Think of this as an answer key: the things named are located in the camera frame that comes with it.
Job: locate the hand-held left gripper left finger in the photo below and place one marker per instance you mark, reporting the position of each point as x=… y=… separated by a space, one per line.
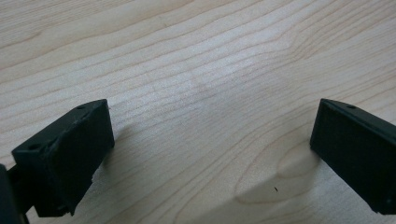
x=65 y=158

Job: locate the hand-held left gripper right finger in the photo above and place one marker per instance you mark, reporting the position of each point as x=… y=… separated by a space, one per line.
x=355 y=149

